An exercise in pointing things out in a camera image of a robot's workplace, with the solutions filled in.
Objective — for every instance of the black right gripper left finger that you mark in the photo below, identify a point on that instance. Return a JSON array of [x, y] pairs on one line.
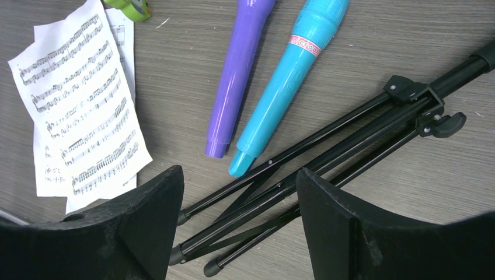
[[128, 237]]

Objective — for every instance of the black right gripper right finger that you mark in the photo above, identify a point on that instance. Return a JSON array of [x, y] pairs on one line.
[[349, 238]]

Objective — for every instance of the black music stand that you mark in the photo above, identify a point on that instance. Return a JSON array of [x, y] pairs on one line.
[[417, 111]]

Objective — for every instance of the sheet music page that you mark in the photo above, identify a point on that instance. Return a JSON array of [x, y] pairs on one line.
[[120, 42], [74, 88]]

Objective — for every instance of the blue toy microphone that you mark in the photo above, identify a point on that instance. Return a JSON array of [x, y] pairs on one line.
[[314, 27]]

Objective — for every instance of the purple toy microphone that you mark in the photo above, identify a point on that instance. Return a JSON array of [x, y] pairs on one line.
[[247, 29]]

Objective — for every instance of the green toy block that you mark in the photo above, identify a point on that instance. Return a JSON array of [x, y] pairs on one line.
[[135, 10]]

